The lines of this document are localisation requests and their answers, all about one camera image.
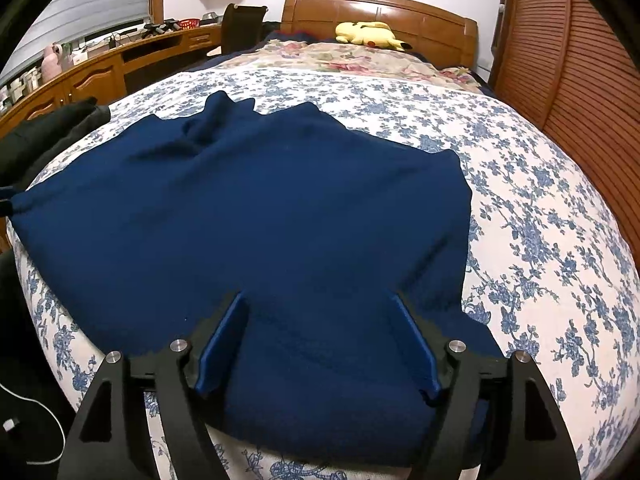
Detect dark brown chair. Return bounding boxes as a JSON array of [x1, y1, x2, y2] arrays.
[[207, 3, 268, 56]]

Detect pink floral quilt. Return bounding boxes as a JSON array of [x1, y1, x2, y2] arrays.
[[220, 40, 488, 96]]

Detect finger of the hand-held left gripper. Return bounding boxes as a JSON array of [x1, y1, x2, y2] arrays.
[[0, 185, 26, 217]]

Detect black tools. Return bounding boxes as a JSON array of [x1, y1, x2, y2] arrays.
[[142, 19, 181, 39]]

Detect black cloth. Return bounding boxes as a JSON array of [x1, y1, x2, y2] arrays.
[[0, 97, 112, 188]]

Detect wooden louvered wardrobe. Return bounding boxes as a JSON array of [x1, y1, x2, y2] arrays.
[[487, 0, 640, 301]]

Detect yellow plush toy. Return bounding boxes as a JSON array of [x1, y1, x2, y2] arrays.
[[334, 21, 413, 52]]

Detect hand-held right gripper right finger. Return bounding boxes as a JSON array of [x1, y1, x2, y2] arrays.
[[390, 291, 583, 480]]

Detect white cable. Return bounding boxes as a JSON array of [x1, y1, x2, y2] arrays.
[[0, 382, 68, 466]]

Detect navy blue suit jacket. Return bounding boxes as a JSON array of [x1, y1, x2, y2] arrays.
[[7, 91, 506, 471]]

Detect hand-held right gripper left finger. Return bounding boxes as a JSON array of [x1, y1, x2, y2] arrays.
[[55, 291, 251, 480]]

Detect grey window blind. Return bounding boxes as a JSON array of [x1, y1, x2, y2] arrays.
[[0, 0, 153, 86]]

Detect wooden headboard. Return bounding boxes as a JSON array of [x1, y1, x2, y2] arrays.
[[280, 0, 480, 68]]

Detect wooden desk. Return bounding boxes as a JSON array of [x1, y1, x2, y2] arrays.
[[0, 22, 226, 136]]

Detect blue floral bed sheet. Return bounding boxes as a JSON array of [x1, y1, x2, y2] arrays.
[[5, 67, 640, 480]]

